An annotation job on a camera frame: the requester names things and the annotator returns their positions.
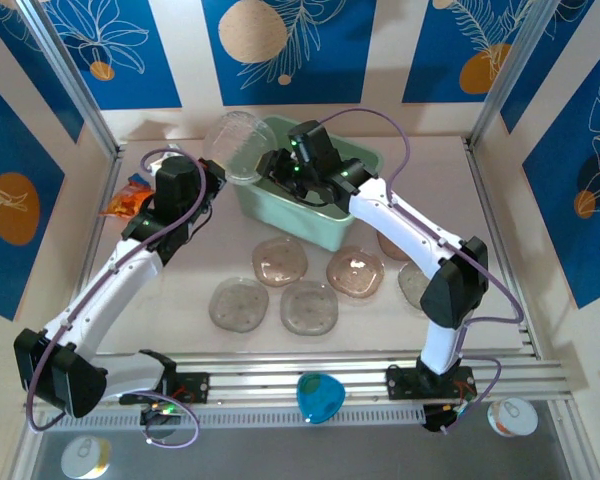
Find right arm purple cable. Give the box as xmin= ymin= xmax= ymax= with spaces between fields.
xmin=314 ymin=108 xmax=525 ymax=435

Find blue plastic bowl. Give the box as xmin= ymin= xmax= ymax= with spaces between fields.
xmin=296 ymin=371 xmax=346 ymax=426

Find pink translucent plastic plate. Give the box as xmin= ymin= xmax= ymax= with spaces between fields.
xmin=326 ymin=245 xmax=385 ymax=300
xmin=377 ymin=230 xmax=416 ymax=262
xmin=251 ymin=237 xmax=310 ymax=288

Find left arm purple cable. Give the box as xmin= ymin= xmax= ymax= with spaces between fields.
xmin=25 ymin=148 xmax=216 ymax=448

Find white tin can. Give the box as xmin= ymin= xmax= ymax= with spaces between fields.
xmin=59 ymin=435 xmax=114 ymax=480
xmin=486 ymin=397 xmax=540 ymax=438

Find aluminium frame post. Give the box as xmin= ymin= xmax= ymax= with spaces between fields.
xmin=15 ymin=0 xmax=124 ymax=157
xmin=467 ymin=0 xmax=560 ymax=150

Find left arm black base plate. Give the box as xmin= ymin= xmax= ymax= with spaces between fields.
xmin=118 ymin=372 xmax=211 ymax=405

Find green plastic bin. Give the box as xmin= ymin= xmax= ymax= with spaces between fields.
xmin=229 ymin=115 xmax=385 ymax=253

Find grey slotted cable duct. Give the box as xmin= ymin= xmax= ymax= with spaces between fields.
xmin=42 ymin=405 xmax=427 ymax=432

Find orange snack bag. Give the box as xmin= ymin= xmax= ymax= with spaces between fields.
xmin=98 ymin=173 xmax=157 ymax=221

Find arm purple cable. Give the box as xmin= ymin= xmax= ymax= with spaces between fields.
xmin=25 ymin=148 xmax=216 ymax=448
xmin=314 ymin=108 xmax=525 ymax=435

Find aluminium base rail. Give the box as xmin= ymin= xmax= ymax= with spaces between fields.
xmin=22 ymin=352 xmax=577 ymax=412

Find clear plastic plate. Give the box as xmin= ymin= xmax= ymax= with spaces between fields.
xmin=397 ymin=261 xmax=434 ymax=309
xmin=208 ymin=277 xmax=271 ymax=332
xmin=279 ymin=280 xmax=340 ymax=337
xmin=202 ymin=110 xmax=276 ymax=187

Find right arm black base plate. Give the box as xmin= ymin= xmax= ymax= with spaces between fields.
xmin=385 ymin=367 xmax=478 ymax=401

